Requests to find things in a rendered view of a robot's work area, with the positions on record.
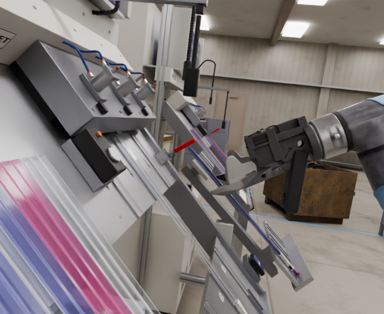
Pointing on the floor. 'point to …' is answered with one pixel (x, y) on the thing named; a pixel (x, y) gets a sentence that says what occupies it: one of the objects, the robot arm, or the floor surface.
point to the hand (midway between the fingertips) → (214, 187)
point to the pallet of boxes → (222, 136)
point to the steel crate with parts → (317, 194)
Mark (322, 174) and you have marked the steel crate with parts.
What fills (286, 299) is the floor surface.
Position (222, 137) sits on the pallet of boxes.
